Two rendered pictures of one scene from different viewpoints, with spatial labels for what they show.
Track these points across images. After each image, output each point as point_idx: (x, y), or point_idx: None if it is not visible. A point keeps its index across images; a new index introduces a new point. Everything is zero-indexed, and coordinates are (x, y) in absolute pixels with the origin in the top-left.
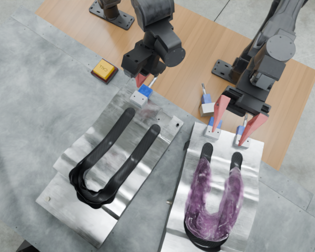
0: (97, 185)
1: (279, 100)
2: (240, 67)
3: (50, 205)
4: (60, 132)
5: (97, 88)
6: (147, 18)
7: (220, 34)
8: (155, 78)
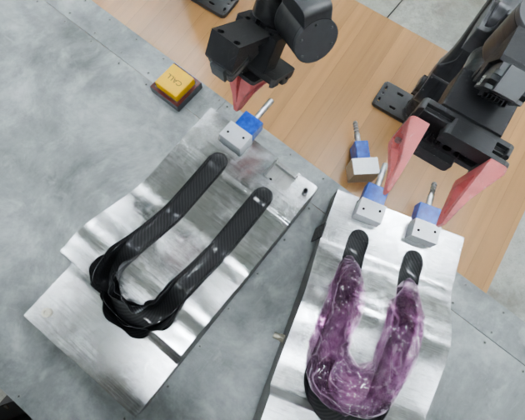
0: (142, 293)
1: None
2: (430, 93)
3: (52, 325)
4: (85, 192)
5: (160, 116)
6: None
7: (392, 37)
8: (268, 103)
